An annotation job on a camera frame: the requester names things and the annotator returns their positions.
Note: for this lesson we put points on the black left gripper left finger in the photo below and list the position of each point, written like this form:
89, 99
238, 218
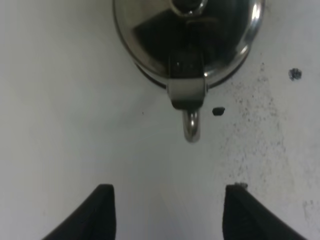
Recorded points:
94, 219

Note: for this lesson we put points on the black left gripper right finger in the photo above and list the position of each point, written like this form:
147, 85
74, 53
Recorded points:
245, 218

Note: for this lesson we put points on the stainless steel teapot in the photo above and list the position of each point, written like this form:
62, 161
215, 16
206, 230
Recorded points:
188, 46

